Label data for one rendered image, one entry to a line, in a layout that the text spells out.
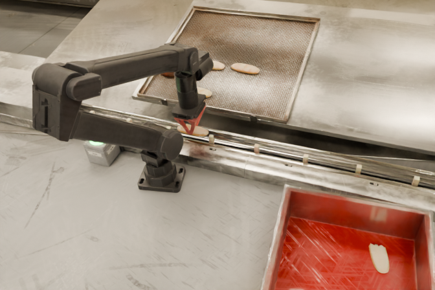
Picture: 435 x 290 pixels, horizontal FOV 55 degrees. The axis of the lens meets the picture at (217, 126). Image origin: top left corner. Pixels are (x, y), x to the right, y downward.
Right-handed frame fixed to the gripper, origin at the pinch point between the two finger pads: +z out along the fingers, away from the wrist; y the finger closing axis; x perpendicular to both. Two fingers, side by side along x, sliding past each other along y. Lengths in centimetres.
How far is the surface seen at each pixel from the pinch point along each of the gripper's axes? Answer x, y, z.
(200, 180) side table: -7.6, -13.3, 6.7
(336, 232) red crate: -45.5, -18.9, 6.2
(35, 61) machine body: 86, 28, 7
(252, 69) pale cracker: -9.8, 28.3, -4.3
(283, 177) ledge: -29.7, -8.8, 2.5
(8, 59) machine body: 99, 26, 7
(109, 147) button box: 20.4, -14.0, 0.8
